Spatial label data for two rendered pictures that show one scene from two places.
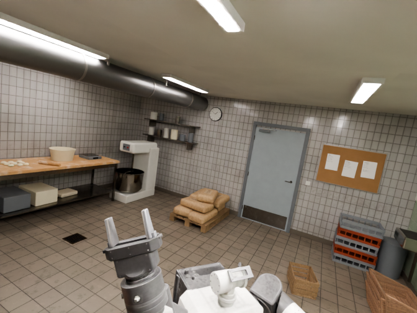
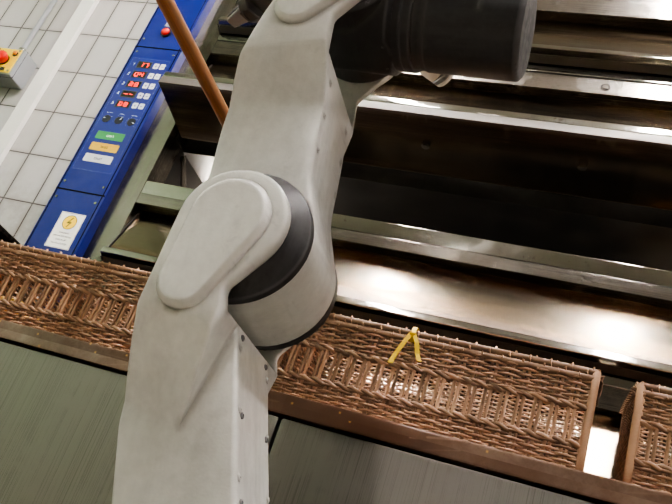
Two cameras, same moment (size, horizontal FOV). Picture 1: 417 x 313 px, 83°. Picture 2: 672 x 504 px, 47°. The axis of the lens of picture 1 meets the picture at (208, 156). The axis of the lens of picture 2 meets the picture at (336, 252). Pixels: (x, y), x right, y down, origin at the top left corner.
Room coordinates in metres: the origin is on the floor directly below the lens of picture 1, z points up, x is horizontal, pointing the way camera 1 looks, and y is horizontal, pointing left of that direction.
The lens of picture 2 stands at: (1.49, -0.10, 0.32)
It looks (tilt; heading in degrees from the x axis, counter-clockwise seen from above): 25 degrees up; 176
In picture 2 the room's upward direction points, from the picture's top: 20 degrees clockwise
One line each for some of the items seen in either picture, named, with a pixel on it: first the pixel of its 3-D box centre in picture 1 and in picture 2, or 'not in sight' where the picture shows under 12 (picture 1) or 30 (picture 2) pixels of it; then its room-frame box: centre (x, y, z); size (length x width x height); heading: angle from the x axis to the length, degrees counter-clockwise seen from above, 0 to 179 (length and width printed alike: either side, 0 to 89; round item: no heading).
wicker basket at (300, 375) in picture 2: not in sight; (424, 391); (0.23, 0.22, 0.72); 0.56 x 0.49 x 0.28; 64
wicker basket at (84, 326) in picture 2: not in sight; (132, 320); (-0.03, -0.32, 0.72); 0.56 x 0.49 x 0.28; 63
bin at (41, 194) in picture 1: (38, 193); not in sight; (3.91, 2.82, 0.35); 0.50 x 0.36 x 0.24; 66
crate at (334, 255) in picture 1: (351, 257); not in sight; (3.84, -2.69, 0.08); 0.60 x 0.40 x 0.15; 66
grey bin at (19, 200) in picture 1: (8, 199); not in sight; (3.53, 3.00, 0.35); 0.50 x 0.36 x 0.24; 64
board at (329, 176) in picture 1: (349, 167); not in sight; (4.34, -2.59, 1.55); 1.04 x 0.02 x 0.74; 64
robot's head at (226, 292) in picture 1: (227, 283); not in sight; (0.71, -0.12, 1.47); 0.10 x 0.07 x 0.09; 119
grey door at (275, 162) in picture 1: (270, 176); not in sight; (4.90, -1.36, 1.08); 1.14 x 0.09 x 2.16; 64
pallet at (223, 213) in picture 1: (201, 213); not in sight; (4.80, -0.04, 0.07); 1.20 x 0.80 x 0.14; 154
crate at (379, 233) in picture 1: (360, 225); not in sight; (3.84, -2.70, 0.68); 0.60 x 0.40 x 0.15; 65
